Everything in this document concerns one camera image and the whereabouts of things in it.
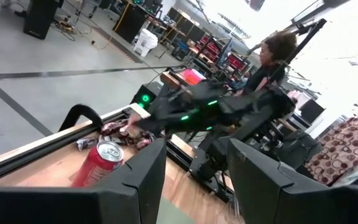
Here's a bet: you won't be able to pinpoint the red circle patterned cloth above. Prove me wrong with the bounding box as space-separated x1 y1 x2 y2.
305 116 358 187

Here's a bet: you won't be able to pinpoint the black cabinet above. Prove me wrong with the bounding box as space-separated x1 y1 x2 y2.
112 1 150 44

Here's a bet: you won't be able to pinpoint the neighbouring wooden work table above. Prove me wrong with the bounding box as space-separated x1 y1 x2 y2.
160 68 209 94

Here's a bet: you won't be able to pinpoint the red soda can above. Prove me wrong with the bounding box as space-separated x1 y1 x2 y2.
71 140 126 188

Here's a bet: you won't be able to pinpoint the person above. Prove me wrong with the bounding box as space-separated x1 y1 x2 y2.
241 30 298 96

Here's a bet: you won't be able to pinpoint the black aluminium table frame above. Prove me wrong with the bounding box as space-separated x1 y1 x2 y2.
0 104 239 203

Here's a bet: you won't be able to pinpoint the black arched bracket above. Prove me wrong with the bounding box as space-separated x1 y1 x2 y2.
58 104 104 132

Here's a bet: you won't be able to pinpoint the pink plastic containers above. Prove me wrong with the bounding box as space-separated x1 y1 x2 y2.
181 68 207 86

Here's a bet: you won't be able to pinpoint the tangled floor cables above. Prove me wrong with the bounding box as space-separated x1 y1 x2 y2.
50 17 113 51

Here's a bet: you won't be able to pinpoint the black computer with green lights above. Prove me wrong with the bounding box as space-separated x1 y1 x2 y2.
131 81 163 110

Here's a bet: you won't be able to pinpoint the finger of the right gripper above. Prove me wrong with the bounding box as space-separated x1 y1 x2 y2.
135 125 180 133
134 117 173 127

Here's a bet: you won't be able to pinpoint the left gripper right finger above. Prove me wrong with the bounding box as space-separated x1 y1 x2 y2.
227 138 358 224

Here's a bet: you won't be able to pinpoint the dark mini chocolate wrapper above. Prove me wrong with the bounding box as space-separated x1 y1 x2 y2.
100 121 121 136
135 138 154 150
76 136 101 152
118 124 131 139

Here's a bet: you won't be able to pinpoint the black speaker box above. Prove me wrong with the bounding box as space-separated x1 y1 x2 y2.
23 0 60 40

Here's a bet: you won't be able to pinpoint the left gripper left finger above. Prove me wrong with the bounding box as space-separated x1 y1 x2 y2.
0 138 167 224

